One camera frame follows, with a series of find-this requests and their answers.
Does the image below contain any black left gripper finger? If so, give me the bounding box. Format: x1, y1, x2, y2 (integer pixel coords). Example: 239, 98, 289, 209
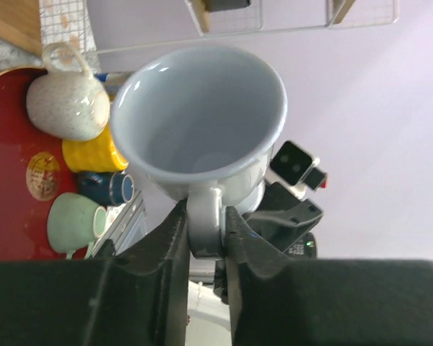
0, 202, 190, 345

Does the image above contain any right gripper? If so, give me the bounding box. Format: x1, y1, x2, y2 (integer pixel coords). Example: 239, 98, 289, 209
224, 182, 433, 345

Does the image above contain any light green mug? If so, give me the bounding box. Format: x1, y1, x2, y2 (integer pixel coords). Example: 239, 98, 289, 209
47, 192, 107, 260

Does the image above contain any dark blue mug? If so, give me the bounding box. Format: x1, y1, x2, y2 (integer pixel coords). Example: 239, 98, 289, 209
77, 171, 135, 206

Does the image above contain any yellow mug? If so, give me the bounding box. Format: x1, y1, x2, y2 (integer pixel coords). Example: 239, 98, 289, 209
62, 125, 128, 173

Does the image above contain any white ribbed mug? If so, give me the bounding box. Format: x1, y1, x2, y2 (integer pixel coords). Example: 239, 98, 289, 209
110, 45, 288, 259

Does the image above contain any white speckled mug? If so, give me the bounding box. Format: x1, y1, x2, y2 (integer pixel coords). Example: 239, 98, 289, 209
26, 43, 110, 141

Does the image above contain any red round tray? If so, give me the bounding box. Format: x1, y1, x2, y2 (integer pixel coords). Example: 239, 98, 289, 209
0, 66, 76, 261

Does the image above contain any red white drink can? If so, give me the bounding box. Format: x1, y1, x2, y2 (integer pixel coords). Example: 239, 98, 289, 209
95, 72, 132, 97

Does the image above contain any black box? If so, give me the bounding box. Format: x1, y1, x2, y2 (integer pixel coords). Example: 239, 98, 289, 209
204, 0, 251, 12

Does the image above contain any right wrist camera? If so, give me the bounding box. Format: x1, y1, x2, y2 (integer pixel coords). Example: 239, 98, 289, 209
265, 141, 328, 200

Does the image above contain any white wire wooden shelf rack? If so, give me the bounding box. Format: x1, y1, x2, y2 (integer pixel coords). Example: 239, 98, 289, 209
0, 1, 400, 69

